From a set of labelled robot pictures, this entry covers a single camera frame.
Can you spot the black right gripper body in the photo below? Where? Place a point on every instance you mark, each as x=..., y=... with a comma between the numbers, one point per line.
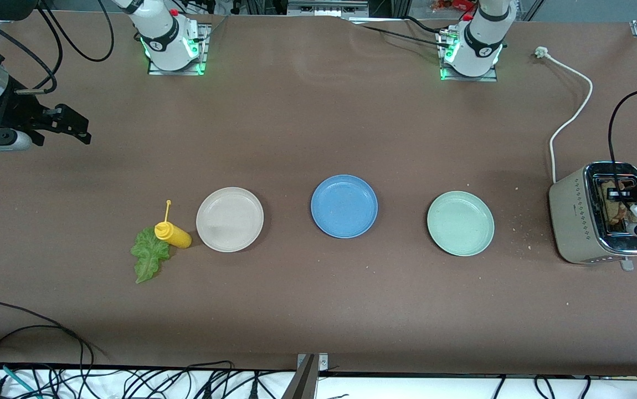
x=21, y=109

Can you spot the brown bread slice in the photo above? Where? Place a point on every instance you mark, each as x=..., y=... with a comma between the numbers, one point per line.
x=620, y=210

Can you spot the yellow squeeze bottle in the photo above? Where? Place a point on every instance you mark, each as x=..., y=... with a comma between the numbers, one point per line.
x=174, y=235

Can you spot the green lettuce leaf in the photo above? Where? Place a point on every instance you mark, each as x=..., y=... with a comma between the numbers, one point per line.
x=147, y=260

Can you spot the blue round plate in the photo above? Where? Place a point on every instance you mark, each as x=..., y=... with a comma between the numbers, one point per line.
x=344, y=208

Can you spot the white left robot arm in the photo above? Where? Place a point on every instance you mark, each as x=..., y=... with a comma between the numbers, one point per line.
x=479, y=39

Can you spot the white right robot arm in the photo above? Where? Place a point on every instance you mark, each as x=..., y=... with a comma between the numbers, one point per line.
x=166, y=33

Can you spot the mint green round plate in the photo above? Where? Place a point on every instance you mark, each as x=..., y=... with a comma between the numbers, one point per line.
x=461, y=224

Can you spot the beige round plate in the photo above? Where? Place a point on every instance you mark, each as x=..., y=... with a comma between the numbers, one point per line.
x=230, y=221

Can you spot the beige chrome toaster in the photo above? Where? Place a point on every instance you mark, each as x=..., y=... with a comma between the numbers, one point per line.
x=573, y=221

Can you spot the red snack bag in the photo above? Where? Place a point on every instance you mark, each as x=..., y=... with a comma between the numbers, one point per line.
x=454, y=4

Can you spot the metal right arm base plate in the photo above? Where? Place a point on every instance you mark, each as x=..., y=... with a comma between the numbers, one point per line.
x=205, y=50

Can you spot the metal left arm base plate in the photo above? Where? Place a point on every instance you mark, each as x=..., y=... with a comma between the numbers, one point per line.
x=490, y=78

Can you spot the aluminium frame profile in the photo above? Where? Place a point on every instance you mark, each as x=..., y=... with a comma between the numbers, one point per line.
x=327, y=8

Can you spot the metal mount bracket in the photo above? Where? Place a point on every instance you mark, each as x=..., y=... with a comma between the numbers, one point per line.
x=303, y=385

